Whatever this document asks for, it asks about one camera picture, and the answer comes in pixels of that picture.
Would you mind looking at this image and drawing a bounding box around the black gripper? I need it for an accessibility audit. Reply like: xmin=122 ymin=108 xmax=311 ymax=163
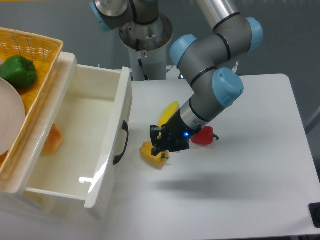
xmin=149 ymin=111 xmax=202 ymax=156

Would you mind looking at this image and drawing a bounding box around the white top drawer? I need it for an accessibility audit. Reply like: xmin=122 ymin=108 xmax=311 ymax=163
xmin=24 ymin=65 xmax=133 ymax=220

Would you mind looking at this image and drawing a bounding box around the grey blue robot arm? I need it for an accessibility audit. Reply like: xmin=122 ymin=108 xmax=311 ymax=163
xmin=90 ymin=0 xmax=264 ymax=156

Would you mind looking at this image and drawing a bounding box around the white drawer cabinet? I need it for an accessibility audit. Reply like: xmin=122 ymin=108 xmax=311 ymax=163
xmin=0 ymin=52 xmax=133 ymax=220

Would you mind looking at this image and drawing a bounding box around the yellow bell pepper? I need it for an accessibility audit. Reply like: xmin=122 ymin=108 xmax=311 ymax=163
xmin=139 ymin=141 xmax=169 ymax=169

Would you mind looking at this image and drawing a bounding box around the yellow banana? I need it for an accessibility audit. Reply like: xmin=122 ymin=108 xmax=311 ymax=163
xmin=158 ymin=101 xmax=179 ymax=127

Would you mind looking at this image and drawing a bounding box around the red bell pepper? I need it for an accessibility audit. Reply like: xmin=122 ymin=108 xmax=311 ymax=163
xmin=191 ymin=126 xmax=220 ymax=146

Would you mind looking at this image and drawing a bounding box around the orange bread roll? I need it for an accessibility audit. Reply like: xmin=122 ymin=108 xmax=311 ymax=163
xmin=41 ymin=123 xmax=64 ymax=156

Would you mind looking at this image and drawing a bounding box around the yellow woven basket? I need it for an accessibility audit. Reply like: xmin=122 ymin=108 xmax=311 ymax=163
xmin=0 ymin=27 xmax=64 ymax=173

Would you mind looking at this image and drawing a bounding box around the white plate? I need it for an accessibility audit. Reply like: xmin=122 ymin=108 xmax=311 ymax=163
xmin=0 ymin=78 xmax=26 ymax=155

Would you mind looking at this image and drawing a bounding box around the green bell pepper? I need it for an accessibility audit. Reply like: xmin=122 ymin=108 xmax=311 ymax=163
xmin=0 ymin=55 xmax=37 ymax=90

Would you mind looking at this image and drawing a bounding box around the black device at table edge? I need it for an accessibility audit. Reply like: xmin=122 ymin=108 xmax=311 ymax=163
xmin=308 ymin=202 xmax=320 ymax=229

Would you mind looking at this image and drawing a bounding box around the black top drawer handle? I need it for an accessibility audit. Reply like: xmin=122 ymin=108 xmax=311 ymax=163
xmin=113 ymin=120 xmax=129 ymax=166

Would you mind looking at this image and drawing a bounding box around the black cable on pedestal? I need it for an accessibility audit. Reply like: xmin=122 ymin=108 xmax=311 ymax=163
xmin=135 ymin=39 xmax=150 ymax=81

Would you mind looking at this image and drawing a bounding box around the white table clamp bracket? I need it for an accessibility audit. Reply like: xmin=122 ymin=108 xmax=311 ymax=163
xmin=232 ymin=61 xmax=240 ymax=74

